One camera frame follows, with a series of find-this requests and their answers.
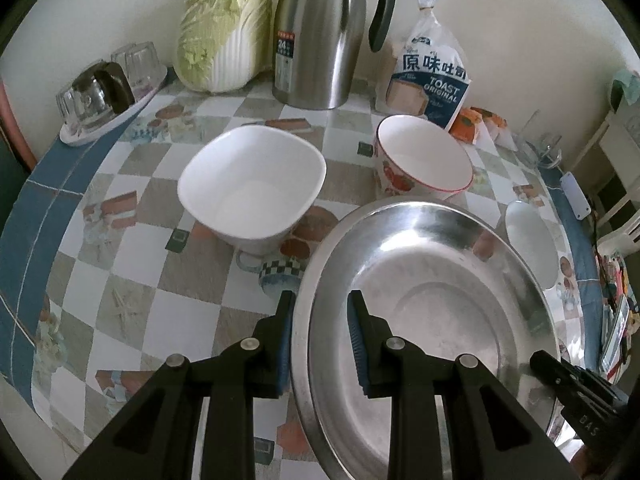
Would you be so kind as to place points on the strawberry pattern red-rimmed bowl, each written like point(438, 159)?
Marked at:
point(420, 159)

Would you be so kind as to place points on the white plastic shelf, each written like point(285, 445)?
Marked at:
point(618, 139)

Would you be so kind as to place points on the stainless steel thermos jug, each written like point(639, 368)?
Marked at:
point(316, 44)

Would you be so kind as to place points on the large stainless steel plate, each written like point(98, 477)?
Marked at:
point(444, 280)

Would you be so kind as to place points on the toast bread bag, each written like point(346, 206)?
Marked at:
point(429, 77)

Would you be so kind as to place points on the white square bowl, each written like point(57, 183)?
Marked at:
point(251, 185)

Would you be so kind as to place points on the white tray with glasses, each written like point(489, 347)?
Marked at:
point(82, 136)

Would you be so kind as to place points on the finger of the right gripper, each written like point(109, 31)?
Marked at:
point(570, 381)

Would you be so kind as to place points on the napa cabbage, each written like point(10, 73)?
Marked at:
point(222, 44)

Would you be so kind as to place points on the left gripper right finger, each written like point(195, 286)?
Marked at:
point(448, 416)

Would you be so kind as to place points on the small white round bowl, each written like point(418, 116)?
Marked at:
point(529, 236)

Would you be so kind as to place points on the orange snack packet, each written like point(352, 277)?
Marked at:
point(497, 127)
point(465, 126)

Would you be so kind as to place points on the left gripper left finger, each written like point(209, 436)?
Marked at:
point(196, 415)

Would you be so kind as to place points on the upturned drinking glass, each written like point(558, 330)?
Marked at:
point(140, 64)

